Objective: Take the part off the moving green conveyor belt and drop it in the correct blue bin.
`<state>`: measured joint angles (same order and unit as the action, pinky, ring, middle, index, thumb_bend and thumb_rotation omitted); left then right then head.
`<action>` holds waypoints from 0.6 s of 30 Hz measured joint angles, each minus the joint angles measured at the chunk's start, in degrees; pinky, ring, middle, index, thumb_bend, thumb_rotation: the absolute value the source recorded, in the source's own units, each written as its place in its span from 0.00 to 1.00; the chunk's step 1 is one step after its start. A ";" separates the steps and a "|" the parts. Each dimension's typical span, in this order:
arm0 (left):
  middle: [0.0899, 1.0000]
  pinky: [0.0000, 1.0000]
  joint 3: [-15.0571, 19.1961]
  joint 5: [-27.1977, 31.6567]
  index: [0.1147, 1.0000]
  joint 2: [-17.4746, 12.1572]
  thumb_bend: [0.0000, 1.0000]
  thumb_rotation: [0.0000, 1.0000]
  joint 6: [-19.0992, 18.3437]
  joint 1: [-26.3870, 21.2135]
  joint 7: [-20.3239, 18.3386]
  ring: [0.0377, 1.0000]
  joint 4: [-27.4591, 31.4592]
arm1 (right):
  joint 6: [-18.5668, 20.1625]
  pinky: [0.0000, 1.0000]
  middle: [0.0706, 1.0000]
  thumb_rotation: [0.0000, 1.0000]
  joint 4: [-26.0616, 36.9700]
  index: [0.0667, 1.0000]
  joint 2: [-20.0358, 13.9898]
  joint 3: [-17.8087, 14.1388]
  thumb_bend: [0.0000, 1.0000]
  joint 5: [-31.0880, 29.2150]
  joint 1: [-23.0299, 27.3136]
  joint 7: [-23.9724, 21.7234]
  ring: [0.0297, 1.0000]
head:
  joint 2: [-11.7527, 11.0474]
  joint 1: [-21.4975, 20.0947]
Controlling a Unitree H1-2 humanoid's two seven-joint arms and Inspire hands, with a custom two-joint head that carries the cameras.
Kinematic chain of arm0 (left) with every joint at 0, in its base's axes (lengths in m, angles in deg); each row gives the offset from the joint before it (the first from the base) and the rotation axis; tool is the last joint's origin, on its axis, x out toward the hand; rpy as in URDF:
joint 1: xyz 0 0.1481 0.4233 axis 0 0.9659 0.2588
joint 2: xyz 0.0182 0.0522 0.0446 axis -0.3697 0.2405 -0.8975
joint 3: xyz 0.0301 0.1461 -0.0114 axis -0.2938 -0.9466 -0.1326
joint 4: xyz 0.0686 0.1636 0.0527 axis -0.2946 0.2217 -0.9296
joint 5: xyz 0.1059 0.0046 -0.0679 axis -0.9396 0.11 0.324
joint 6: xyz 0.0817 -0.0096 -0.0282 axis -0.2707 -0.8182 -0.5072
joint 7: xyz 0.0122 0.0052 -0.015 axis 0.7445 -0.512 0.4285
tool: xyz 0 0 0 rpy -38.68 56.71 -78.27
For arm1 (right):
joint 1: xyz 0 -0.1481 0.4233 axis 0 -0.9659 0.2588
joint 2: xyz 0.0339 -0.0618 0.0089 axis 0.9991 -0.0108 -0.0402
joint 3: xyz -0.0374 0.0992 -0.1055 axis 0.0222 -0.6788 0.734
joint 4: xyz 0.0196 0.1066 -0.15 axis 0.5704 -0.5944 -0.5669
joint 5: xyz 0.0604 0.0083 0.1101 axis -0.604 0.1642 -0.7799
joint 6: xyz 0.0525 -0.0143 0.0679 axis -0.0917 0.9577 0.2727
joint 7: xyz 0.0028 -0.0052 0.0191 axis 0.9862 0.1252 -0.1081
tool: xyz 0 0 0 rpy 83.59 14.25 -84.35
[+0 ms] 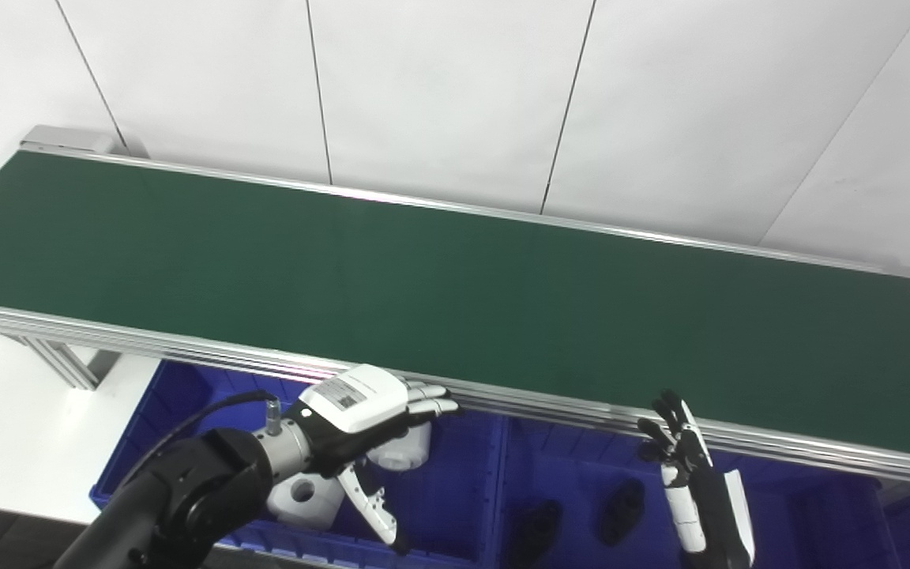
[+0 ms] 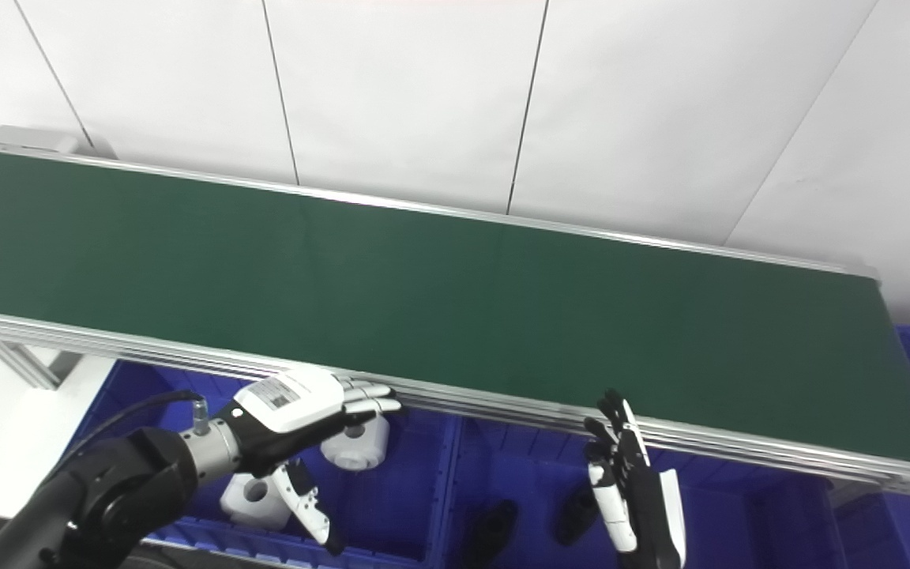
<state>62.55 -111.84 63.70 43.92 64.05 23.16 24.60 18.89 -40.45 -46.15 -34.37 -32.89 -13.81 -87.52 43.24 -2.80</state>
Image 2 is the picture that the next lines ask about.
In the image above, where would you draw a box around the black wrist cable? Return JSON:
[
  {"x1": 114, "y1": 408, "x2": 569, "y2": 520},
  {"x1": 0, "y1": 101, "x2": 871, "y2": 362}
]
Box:
[{"x1": 66, "y1": 390, "x2": 211, "y2": 477}]

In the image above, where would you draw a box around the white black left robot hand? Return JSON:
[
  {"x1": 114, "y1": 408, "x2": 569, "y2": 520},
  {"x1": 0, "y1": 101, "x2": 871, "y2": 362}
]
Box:
[{"x1": 222, "y1": 367, "x2": 402, "y2": 556}]

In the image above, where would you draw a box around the black plastic part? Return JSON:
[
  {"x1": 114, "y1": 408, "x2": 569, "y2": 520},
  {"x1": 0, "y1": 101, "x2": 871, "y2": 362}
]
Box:
[
  {"x1": 464, "y1": 499, "x2": 519, "y2": 567},
  {"x1": 555, "y1": 484, "x2": 600, "y2": 547}
]

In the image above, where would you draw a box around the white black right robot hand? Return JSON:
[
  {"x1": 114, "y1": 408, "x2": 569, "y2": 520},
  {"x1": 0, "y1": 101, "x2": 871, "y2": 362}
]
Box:
[{"x1": 584, "y1": 389, "x2": 687, "y2": 569}]

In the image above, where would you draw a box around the white round plastic part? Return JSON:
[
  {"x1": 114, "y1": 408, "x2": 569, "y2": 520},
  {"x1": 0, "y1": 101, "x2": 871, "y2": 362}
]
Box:
[
  {"x1": 321, "y1": 413, "x2": 390, "y2": 473},
  {"x1": 220, "y1": 473, "x2": 292, "y2": 530}
]

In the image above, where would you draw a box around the green conveyor belt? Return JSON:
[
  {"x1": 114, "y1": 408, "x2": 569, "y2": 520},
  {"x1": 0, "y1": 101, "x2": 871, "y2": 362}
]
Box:
[
  {"x1": 0, "y1": 142, "x2": 910, "y2": 500},
  {"x1": 0, "y1": 150, "x2": 910, "y2": 469}
]

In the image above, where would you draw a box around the aluminium conveyor leg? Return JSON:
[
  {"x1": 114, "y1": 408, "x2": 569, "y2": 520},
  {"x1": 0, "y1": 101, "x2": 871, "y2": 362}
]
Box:
[{"x1": 0, "y1": 335, "x2": 85, "y2": 390}]

